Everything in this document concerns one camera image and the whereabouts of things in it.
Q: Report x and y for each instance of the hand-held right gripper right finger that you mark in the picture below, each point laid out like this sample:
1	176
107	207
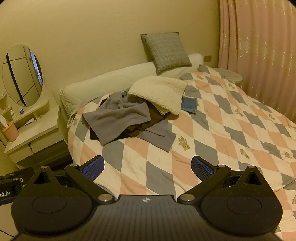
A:
202	168

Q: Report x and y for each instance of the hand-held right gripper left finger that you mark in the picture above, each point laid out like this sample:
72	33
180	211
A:
93	168

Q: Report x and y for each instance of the cream fleece garment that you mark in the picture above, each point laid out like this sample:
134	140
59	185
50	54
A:
159	90

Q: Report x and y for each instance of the checkered bear-print quilt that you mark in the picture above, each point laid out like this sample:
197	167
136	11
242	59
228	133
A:
219	120

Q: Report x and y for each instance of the grey-blue shirt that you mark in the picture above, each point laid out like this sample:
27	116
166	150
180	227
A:
161	136

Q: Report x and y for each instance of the grey sweatshirt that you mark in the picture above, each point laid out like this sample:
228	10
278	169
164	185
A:
115	120

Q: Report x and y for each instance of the pink tissue box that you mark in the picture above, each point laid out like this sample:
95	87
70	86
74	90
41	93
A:
10	132

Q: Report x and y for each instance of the white dressing table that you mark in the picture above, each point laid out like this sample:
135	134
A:
39	136

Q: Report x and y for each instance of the blue denim garment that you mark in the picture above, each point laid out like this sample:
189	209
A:
188	104

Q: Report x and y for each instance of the white cosmetic tube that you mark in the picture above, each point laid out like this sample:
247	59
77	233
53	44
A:
29	121

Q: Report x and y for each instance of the dark brown garment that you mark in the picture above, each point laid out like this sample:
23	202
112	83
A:
155	115

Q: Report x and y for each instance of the small green bottle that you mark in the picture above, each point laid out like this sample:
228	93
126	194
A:
12	114

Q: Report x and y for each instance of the small blue-label bottle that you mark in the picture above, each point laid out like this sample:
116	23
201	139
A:
22	111

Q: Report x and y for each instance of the round white side table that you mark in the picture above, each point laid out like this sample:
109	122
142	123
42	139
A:
231	75

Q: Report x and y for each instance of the white pillow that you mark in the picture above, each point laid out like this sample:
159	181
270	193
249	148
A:
195	59

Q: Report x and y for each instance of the oval mirror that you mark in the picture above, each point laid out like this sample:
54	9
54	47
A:
22	76

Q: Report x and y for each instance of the grey plaid cushion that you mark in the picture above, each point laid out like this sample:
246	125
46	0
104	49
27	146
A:
166	51

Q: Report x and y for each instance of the pink patterned curtain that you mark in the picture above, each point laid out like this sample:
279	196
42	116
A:
259	46

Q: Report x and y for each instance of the white padded bed frame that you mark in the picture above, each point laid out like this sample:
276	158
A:
97	83

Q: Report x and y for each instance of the wall outlet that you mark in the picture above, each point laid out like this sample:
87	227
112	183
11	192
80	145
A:
208	58

